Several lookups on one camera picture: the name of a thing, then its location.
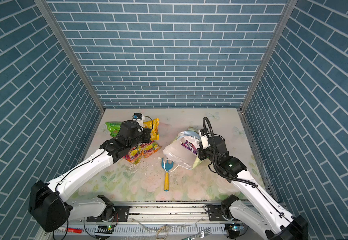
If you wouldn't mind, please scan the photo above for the green chips bag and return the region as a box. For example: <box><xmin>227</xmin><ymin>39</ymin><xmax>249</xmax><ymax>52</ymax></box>
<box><xmin>105</xmin><ymin>122</ymin><xmax>122</xmax><ymax>138</ymax></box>

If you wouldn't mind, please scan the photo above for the lemon fruit candy packet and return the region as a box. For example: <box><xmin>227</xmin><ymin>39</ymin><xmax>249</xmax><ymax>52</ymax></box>
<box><xmin>123</xmin><ymin>141</ymin><xmax>161</xmax><ymax>165</ymax></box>

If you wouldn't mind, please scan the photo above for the yellow corn chips packet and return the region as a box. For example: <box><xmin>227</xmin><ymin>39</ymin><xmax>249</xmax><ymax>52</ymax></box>
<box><xmin>144</xmin><ymin>119</ymin><xmax>160</xmax><ymax>141</ymax></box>

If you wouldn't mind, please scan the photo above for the illustrated paper gift bag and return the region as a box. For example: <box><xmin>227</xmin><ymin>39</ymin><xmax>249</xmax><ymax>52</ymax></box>
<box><xmin>163</xmin><ymin>127</ymin><xmax>201</xmax><ymax>170</ymax></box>

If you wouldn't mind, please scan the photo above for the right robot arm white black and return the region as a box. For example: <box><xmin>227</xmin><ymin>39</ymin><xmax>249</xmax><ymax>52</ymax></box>
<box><xmin>197</xmin><ymin>136</ymin><xmax>308</xmax><ymax>240</ymax></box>

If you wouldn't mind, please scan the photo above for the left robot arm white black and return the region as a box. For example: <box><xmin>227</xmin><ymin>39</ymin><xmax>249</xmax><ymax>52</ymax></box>
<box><xmin>29</xmin><ymin>120</ymin><xmax>152</xmax><ymax>233</ymax></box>

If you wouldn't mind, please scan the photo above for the purple berry candy packet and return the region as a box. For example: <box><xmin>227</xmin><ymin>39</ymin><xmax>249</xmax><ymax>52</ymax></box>
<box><xmin>181</xmin><ymin>140</ymin><xmax>198</xmax><ymax>155</ymax></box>

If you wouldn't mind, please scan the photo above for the blue yellow toy rake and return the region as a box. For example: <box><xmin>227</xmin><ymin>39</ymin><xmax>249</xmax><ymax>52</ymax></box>
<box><xmin>161</xmin><ymin>158</ymin><xmax>174</xmax><ymax>192</ymax></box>

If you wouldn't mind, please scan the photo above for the metal fork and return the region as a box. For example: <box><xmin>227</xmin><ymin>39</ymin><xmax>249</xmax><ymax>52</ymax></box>
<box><xmin>182</xmin><ymin>228</ymin><xmax>212</xmax><ymax>240</ymax></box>

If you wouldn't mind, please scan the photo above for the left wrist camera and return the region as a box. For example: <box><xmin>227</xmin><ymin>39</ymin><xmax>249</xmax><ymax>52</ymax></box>
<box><xmin>133</xmin><ymin>113</ymin><xmax>145</xmax><ymax>127</ymax></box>

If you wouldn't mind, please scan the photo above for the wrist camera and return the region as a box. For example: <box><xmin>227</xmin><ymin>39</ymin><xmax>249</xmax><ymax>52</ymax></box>
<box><xmin>133</xmin><ymin>113</ymin><xmax>145</xmax><ymax>127</ymax></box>
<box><xmin>198</xmin><ymin>128</ymin><xmax>209</xmax><ymax>149</ymax></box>

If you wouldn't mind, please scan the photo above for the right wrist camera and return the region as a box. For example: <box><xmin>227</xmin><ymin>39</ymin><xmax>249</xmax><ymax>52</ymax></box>
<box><xmin>198</xmin><ymin>128</ymin><xmax>209</xmax><ymax>149</ymax></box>

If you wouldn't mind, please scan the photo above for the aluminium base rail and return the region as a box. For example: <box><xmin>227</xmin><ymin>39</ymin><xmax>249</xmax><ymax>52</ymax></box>
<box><xmin>46</xmin><ymin>201</ymin><xmax>282</xmax><ymax>224</ymax></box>

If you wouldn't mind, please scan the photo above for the white slotted cable duct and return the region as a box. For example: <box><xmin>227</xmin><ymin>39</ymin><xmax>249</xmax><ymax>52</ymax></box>
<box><xmin>87</xmin><ymin>224</ymin><xmax>227</xmax><ymax>236</ymax></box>

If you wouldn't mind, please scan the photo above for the beige cord loop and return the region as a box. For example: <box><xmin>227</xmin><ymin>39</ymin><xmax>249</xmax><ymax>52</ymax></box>
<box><xmin>155</xmin><ymin>225</ymin><xmax>170</xmax><ymax>240</ymax></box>

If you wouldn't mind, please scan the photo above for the red handled tool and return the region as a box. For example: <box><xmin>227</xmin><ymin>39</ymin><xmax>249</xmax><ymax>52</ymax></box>
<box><xmin>65</xmin><ymin>228</ymin><xmax>83</xmax><ymax>234</ymax></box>

